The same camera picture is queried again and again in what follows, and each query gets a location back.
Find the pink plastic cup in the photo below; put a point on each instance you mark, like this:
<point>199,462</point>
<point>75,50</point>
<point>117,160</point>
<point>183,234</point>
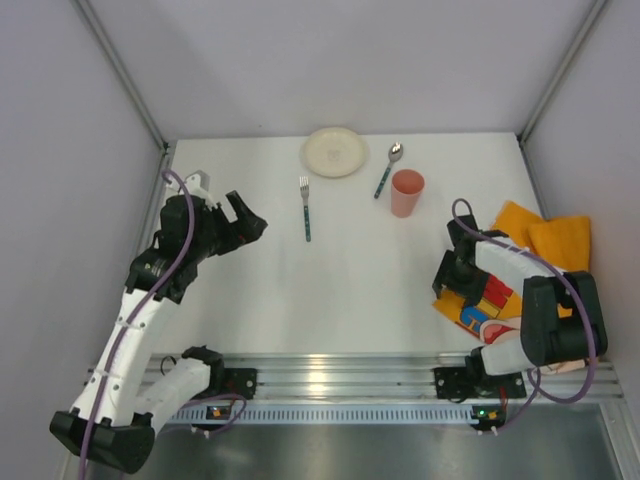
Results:
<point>406,189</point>

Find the cream round plate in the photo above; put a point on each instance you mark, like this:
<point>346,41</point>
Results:
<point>334,152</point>

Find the aluminium mounting rail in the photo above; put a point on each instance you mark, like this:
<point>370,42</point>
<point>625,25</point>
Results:
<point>336,378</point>

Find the spoon with teal handle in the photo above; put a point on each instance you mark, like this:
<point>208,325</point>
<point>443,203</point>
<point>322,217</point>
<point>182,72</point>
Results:
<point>395,154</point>

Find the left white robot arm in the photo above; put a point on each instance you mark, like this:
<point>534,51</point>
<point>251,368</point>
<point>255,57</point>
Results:
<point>114,422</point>

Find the perforated grey cable duct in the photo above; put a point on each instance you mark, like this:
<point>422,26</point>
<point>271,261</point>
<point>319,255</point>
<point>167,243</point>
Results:
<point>334,414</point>

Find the orange Mickey Mouse placemat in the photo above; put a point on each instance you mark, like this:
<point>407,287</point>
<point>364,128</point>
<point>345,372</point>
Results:
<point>565,242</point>

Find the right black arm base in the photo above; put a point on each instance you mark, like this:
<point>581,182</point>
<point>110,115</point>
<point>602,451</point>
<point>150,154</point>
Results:
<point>455,384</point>

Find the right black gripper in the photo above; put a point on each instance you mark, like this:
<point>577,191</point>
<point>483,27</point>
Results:
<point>451,275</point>

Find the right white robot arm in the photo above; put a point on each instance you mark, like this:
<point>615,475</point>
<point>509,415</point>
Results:
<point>526,312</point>

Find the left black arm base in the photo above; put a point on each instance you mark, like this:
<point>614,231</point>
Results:
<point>240,381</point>

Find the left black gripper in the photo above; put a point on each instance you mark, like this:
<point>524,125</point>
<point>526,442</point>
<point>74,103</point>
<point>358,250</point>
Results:
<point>226,226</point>

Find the fork with teal handle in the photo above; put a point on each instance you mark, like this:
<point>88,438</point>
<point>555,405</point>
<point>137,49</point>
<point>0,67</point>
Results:
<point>304,191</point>

